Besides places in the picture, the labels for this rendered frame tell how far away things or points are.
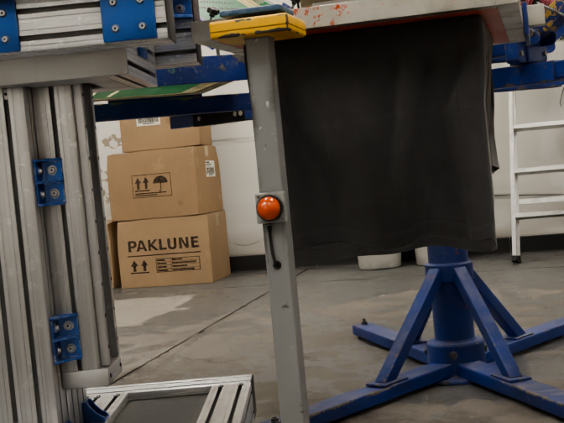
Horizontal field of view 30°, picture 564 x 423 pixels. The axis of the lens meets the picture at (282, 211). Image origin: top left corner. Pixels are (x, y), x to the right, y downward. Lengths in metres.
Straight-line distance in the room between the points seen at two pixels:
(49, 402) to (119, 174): 4.68
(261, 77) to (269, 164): 0.14
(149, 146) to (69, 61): 4.67
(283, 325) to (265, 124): 0.33
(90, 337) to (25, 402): 0.17
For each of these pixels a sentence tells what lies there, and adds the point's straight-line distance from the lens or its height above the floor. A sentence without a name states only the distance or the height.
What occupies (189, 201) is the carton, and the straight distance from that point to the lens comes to 6.44.
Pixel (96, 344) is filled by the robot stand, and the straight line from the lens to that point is 2.03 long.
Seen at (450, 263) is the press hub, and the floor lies 0.36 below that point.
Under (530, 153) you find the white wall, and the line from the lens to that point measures 6.57.
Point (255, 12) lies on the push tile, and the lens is 1.69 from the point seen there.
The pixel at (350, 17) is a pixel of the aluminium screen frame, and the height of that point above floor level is 0.96.
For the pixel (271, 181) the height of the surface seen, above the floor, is 0.69.
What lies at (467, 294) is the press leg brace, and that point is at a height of 0.27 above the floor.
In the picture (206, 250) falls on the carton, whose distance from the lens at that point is 6.45.
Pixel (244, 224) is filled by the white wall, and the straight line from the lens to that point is 6.86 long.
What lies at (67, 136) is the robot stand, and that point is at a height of 0.81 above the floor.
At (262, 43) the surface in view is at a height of 0.91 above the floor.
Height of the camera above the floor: 0.73
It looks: 3 degrees down
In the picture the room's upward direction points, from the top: 5 degrees counter-clockwise
